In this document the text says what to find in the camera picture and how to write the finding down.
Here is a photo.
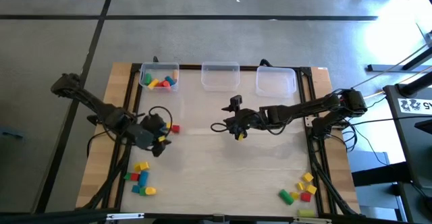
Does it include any white printed label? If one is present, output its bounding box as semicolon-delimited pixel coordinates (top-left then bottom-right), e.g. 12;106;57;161
397;97;427;113

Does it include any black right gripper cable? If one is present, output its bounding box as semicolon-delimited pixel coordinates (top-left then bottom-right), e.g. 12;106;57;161
210;121;237;134

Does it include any black floor stand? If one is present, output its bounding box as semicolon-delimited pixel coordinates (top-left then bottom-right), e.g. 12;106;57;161
367;45;432;74

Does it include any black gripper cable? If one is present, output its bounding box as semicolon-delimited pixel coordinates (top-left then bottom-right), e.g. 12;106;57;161
210;121;237;134
147;105;174;140

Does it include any black equipment cart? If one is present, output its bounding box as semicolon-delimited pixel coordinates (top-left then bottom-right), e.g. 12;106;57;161
383;82;432;224

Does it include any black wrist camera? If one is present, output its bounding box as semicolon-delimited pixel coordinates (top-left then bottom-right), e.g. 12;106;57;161
221;94;244;114
139;113;169;134

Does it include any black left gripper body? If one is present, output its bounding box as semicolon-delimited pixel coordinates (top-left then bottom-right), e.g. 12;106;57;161
127;123;155;150

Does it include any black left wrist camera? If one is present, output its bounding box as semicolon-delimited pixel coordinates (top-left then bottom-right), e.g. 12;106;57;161
139;113;169;134

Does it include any pale green wooden block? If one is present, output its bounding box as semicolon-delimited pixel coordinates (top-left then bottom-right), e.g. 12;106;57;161
296;208;317;218

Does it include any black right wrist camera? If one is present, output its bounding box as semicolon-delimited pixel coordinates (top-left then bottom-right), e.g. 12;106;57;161
221;94;244;114

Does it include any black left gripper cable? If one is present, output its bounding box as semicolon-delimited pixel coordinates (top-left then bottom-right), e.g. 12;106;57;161
147;105;174;140

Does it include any silver aluminium bracket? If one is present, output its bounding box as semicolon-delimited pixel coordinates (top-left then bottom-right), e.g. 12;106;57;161
106;212;145;221
292;216;333;224

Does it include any clear plastic bin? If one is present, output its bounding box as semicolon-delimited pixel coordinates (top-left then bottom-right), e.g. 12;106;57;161
200;61;241;92
138;61;180;93
255;65;298;99

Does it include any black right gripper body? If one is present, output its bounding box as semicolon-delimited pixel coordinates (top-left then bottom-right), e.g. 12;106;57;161
224;108;260;133

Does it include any black table frame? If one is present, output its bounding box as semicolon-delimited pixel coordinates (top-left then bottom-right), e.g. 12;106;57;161
77;63;360;223

